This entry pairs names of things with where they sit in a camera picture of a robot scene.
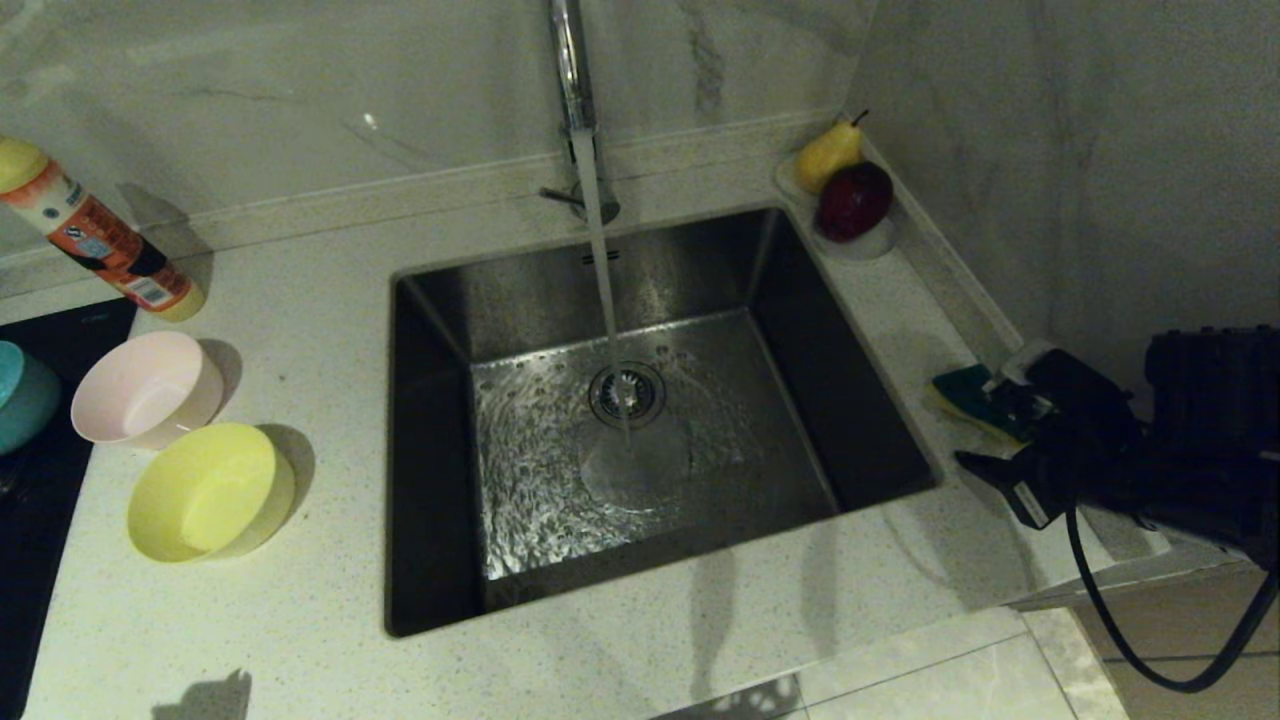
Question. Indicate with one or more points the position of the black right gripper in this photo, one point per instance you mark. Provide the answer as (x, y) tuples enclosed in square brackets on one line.
[(1090, 470)]

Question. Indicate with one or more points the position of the green and yellow sponge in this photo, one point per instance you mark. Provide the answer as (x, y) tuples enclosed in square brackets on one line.
[(965, 395)]

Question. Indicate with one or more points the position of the chrome faucet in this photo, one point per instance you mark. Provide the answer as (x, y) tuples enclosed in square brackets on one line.
[(570, 60)]

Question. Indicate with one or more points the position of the yellow plastic bowl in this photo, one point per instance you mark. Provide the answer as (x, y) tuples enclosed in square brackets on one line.
[(200, 495)]

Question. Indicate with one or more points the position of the pink plastic bowl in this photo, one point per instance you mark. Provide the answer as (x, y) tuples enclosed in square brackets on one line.
[(145, 390)]

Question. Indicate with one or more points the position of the orange label detergent bottle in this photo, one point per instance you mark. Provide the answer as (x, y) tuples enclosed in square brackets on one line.
[(100, 240)]

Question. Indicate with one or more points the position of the blue plastic bowl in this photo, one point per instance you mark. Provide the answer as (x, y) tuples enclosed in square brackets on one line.
[(25, 400)]

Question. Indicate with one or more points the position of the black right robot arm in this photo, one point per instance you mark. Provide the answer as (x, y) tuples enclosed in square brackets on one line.
[(1220, 440)]

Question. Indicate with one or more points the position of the stainless steel sink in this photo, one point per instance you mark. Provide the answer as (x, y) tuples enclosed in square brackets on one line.
[(800, 330)]

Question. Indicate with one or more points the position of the metal sink drain strainer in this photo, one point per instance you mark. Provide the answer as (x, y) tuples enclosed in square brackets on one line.
[(645, 395)]

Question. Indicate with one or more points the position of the white fruit tray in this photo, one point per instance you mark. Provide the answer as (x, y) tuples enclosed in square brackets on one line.
[(862, 249)]

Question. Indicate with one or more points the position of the dark red apple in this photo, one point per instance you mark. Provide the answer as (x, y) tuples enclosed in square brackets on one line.
[(853, 202)]

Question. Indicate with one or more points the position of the light wooden cabinet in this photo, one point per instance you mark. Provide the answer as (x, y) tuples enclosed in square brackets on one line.
[(1130, 690)]

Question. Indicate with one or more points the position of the yellow pear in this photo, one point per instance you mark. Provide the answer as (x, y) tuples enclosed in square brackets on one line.
[(825, 158)]

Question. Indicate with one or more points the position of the running water stream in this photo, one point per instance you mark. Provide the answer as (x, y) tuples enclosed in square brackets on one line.
[(600, 260)]

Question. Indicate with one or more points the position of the black induction cooktop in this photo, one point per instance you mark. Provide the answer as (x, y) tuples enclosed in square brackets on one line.
[(60, 330)]

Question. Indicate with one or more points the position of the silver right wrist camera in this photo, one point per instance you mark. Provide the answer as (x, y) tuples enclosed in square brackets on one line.
[(1070, 375)]

